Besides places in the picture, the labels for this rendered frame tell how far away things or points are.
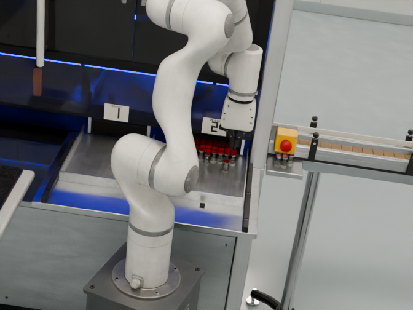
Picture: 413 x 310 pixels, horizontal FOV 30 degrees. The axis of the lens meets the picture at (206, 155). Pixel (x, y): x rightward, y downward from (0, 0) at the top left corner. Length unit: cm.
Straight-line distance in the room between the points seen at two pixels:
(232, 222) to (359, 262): 159
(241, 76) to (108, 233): 96
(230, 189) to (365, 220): 177
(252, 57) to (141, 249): 64
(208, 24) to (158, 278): 71
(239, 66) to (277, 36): 30
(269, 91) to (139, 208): 78
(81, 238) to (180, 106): 120
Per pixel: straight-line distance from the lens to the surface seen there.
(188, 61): 184
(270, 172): 271
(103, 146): 274
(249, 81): 226
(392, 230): 421
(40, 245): 303
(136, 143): 194
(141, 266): 208
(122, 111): 266
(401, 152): 285
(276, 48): 251
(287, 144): 262
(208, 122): 263
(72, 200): 244
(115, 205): 242
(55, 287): 314
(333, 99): 555
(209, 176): 262
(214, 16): 181
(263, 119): 261
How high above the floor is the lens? 222
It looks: 29 degrees down
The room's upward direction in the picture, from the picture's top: 7 degrees clockwise
